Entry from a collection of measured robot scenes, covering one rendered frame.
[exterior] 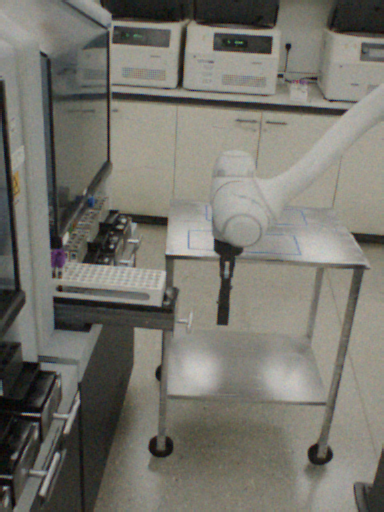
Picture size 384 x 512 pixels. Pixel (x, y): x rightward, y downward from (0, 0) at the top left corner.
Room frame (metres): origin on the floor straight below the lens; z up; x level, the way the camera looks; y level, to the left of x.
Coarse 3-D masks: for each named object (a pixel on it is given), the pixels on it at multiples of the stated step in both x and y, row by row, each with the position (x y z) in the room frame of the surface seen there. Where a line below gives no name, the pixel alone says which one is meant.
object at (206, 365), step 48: (192, 240) 1.67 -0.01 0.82; (288, 240) 1.71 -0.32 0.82; (336, 240) 1.74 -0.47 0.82; (192, 336) 1.94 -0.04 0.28; (240, 336) 1.96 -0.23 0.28; (288, 336) 1.99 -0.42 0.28; (192, 384) 1.65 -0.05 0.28; (240, 384) 1.66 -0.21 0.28; (288, 384) 1.68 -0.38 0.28; (336, 384) 1.58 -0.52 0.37
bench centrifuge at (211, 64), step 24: (216, 0) 3.99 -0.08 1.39; (240, 0) 3.97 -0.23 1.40; (264, 0) 3.95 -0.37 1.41; (192, 24) 3.82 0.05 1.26; (216, 24) 4.14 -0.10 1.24; (240, 24) 4.16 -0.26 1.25; (264, 24) 4.15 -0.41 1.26; (192, 48) 3.63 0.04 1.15; (216, 48) 3.63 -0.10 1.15; (240, 48) 3.62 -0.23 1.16; (264, 48) 3.62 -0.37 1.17; (192, 72) 3.62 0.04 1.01; (216, 72) 3.61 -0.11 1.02; (240, 72) 3.61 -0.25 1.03; (264, 72) 3.60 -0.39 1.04
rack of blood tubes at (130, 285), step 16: (80, 272) 1.34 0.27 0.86; (96, 272) 1.34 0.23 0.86; (112, 272) 1.35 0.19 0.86; (128, 272) 1.35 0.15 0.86; (144, 272) 1.37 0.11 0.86; (160, 272) 1.36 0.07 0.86; (80, 288) 1.32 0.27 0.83; (96, 288) 1.28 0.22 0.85; (112, 288) 1.28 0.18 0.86; (128, 288) 1.28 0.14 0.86; (144, 288) 1.27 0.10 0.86; (160, 288) 1.28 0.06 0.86; (160, 304) 1.27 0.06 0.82
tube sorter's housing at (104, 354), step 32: (0, 32) 1.15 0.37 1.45; (32, 64) 1.20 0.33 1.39; (32, 96) 1.19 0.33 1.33; (32, 128) 1.18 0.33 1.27; (32, 160) 1.17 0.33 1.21; (32, 192) 1.16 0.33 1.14; (32, 224) 1.15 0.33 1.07; (32, 256) 1.15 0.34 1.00; (128, 256) 1.81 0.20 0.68; (64, 352) 1.17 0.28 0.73; (96, 352) 1.32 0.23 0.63; (128, 352) 1.83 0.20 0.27; (96, 384) 1.31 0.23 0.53; (96, 416) 1.30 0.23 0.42; (96, 448) 1.30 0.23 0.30; (96, 480) 1.29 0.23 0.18
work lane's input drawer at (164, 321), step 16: (176, 288) 1.37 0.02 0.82; (64, 304) 1.27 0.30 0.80; (80, 304) 1.28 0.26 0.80; (96, 304) 1.27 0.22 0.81; (112, 304) 1.27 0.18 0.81; (128, 304) 1.27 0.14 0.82; (176, 304) 1.31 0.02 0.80; (64, 320) 1.27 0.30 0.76; (80, 320) 1.27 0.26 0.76; (96, 320) 1.26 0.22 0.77; (112, 320) 1.26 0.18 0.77; (128, 320) 1.26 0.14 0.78; (144, 320) 1.26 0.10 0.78; (160, 320) 1.25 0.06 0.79; (176, 320) 1.31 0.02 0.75; (192, 320) 1.32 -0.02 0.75
